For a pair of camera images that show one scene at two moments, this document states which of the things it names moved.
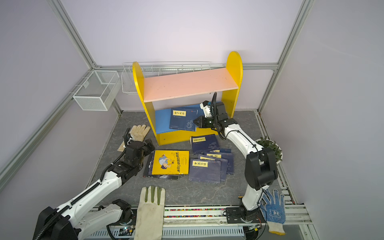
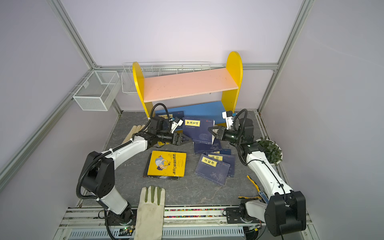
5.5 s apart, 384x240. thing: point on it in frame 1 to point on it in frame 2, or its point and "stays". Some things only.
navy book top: [183, 118] to [172, 114]
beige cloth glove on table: [137, 133] stays
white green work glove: [150, 216] stays
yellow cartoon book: [171, 162] stays
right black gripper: [202, 124] to [222, 134]
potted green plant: [265, 142] stays
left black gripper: [148, 151] to [177, 141]
